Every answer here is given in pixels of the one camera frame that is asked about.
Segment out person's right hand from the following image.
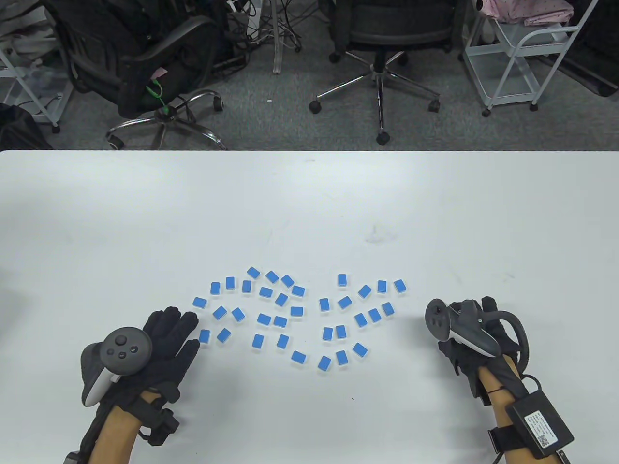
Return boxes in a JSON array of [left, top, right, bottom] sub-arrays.
[[438, 296, 529, 399]]

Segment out person's left hand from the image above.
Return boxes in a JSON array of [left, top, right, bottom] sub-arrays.
[[102, 306, 201, 409]]

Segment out blue mahjong tiles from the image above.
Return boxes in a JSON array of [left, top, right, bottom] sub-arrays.
[[192, 266, 408, 373]]

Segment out person's right forearm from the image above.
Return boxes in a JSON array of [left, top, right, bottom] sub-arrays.
[[476, 355, 576, 464]]

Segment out person's left forearm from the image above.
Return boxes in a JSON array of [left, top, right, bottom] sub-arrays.
[[91, 391, 162, 464]]

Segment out grey left hand controller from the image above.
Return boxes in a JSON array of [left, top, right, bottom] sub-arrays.
[[80, 327, 153, 407]]

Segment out grey hand controller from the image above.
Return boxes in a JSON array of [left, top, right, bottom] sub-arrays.
[[80, 327, 153, 407], [424, 298, 530, 370]]

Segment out grey right hand controller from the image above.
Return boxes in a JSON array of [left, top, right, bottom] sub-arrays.
[[424, 298, 530, 370]]

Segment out black left wrist module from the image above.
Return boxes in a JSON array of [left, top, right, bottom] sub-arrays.
[[147, 408, 179, 445]]

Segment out black labelled sensor box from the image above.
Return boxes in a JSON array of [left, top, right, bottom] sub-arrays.
[[505, 389, 575, 459]]

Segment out black backpack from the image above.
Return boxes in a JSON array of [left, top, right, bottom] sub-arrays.
[[0, 103, 54, 150]]

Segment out black office chair with armrests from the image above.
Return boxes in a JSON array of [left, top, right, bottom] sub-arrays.
[[41, 0, 228, 150]]

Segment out white metal rack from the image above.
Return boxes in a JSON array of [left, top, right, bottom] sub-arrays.
[[0, 46, 73, 133]]

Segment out white metal cart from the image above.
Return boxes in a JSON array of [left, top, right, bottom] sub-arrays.
[[461, 0, 600, 117]]

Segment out white power strip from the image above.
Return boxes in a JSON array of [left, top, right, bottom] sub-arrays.
[[226, 0, 264, 42]]

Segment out pile of white cloth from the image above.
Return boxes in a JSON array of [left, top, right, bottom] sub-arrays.
[[0, 0, 61, 66]]

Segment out black office chair chrome base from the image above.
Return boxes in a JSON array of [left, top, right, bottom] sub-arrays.
[[309, 0, 467, 146]]

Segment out pink cloth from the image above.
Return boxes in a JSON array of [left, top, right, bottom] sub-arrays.
[[476, 0, 576, 27]]

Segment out black forearm strap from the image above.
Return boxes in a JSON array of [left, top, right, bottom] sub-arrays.
[[487, 425, 520, 454]]

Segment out black left glove cable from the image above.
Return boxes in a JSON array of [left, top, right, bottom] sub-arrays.
[[80, 404, 109, 452]]

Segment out green strap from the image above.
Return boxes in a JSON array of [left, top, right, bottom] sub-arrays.
[[145, 79, 177, 120]]

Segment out clear white post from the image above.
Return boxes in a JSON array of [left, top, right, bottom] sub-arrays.
[[270, 0, 285, 74]]

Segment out tangle of black floor cables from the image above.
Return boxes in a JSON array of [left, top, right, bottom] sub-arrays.
[[213, 0, 334, 54]]

